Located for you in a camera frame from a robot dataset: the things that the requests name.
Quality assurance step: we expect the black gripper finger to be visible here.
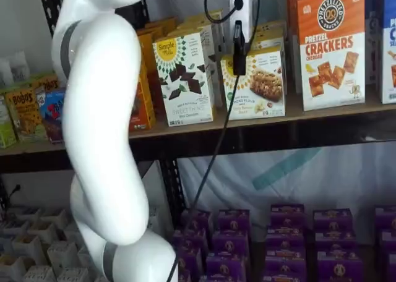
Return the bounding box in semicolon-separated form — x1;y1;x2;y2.
232;20;248;76

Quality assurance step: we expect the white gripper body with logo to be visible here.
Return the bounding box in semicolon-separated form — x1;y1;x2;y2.
228;0;256;39

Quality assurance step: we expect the white yellow snack box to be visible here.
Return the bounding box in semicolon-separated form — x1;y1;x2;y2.
188;9;231;48
176;15;223;108

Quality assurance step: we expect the white almond flour bars box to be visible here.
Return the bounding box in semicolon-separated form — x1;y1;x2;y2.
246;34;287;95
220;45;286;121
252;19;288;41

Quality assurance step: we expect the white sweet thins box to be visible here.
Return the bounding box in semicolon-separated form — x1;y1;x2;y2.
152;31;216;127

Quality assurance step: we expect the wooden shelf board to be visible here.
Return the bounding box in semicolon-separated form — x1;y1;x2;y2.
0;138;71;156
128;93;396;142

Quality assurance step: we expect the black metal shelf rack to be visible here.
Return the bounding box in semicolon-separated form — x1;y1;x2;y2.
122;0;396;233

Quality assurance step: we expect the orange pretzel crackers box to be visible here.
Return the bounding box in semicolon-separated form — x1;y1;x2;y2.
296;0;367;112

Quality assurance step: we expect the orange brownie snack box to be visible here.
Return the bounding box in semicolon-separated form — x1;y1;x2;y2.
129;31;157;132

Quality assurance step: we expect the dark blue cracker box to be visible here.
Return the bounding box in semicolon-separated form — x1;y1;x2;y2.
364;0;384;85

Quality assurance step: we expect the blue pretzel crackers box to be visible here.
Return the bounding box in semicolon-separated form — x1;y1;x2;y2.
381;0;396;105

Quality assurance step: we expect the purple snack box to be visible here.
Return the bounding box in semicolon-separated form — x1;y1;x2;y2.
205;252;248;279
267;226;306;243
264;255;308;277
316;250;364;282
379;228;396;255
212;230;251;255
314;229;358;254
171;228;209;252
217;208;252;234
180;208;215;234
373;204;396;232
262;274;308;282
312;208;355;234
199;273;246;282
270;203;306;229
174;247;204;278
265;240;308;259
386;252;396;282

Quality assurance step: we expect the yellow Bobo's snack box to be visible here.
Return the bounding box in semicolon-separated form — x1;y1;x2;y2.
5;88;46;142
32;75;60;92

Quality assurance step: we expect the blue Zbar box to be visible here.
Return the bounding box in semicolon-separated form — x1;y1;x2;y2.
35;88;66;144

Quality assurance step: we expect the green snack box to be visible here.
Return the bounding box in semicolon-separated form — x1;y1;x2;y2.
0;92;17;149

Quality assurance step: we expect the black perforated rack upright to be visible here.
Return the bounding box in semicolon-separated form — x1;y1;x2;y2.
36;0;69;39

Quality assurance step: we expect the white pouch bag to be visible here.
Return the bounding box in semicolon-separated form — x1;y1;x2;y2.
0;51;31;87

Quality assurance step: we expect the white paper carton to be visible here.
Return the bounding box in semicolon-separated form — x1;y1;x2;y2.
56;265;91;282
41;207;69;231
45;239;80;270
27;219;64;245
22;264;57;282
11;233;43;265
0;253;28;282
14;205;43;224

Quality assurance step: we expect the black power plug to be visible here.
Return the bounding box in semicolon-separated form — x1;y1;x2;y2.
7;184;22;201

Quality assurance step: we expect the black cable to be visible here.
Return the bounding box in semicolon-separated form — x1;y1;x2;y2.
166;0;261;282

